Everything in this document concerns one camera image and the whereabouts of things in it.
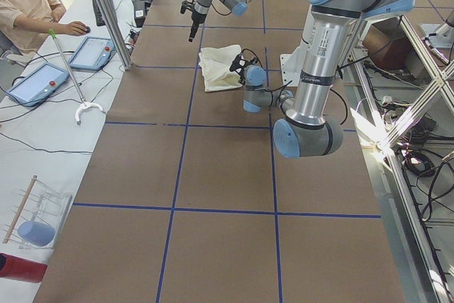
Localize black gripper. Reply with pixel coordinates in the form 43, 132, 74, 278
188, 11, 206, 43
238, 70, 246, 85

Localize white long-sleeve cat shirt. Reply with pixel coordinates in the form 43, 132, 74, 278
199, 45, 242, 92

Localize black box white label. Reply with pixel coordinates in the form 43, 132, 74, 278
132, 0, 146, 28

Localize black keyboard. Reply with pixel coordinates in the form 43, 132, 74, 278
92, 0, 114, 28

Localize far blue teach pendant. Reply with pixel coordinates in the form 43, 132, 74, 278
68, 36, 116, 72

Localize blue teach pendant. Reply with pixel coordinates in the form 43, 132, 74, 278
6, 62, 70, 107
68, 36, 116, 72

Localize white reacher grabber stick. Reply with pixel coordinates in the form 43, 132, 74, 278
48, 29, 105, 126

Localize brown cardboard box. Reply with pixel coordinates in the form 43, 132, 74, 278
363, 24, 408, 70

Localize near blue teach pendant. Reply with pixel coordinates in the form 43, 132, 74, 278
6, 62, 70, 107

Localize person in beige shirt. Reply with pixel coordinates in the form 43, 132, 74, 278
1, 0, 90, 55

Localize clear acrylic drying rack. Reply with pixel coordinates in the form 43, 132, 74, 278
1, 175, 74, 249

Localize light blue cup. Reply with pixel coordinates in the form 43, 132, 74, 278
18, 221, 55, 247

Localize red cylinder bottle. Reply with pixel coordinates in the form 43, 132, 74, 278
1, 253, 48, 283

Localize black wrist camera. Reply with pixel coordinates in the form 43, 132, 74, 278
180, 0, 195, 14
228, 50, 262, 74

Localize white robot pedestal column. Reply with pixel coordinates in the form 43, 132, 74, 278
280, 25, 311, 87

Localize aluminium frame post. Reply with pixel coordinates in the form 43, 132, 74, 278
96, 0, 132, 70

